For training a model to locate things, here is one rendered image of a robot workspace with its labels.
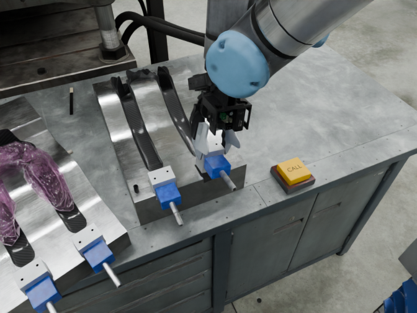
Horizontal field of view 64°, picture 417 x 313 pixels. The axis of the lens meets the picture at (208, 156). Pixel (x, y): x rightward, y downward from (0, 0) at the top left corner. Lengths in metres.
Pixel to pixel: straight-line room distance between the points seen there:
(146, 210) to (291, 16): 0.51
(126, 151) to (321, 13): 0.58
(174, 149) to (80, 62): 0.68
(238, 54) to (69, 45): 1.18
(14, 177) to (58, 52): 0.74
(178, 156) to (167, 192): 0.11
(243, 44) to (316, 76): 0.87
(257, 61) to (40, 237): 0.56
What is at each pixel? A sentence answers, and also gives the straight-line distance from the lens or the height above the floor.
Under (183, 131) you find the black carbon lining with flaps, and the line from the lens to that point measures 0.84.
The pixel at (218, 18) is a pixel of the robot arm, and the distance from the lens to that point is 0.54.
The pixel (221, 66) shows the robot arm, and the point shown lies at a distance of 0.38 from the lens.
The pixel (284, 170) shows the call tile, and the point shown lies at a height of 0.84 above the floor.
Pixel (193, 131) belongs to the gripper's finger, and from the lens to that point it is 0.65.
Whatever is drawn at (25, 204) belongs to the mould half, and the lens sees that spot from 0.78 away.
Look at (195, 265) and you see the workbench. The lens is 1.03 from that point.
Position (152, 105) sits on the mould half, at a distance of 0.88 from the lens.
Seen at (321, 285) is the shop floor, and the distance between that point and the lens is 1.63.
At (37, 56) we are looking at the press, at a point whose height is 0.79.
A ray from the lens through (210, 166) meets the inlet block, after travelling 0.67.
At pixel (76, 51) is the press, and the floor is 0.78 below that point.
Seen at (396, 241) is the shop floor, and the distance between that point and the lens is 1.88.
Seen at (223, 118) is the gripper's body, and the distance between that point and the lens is 0.59.
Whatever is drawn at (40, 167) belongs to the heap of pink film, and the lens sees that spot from 0.79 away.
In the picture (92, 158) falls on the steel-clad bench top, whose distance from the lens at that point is 0.93.
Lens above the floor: 1.45
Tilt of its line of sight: 47 degrees down
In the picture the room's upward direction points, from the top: straight up
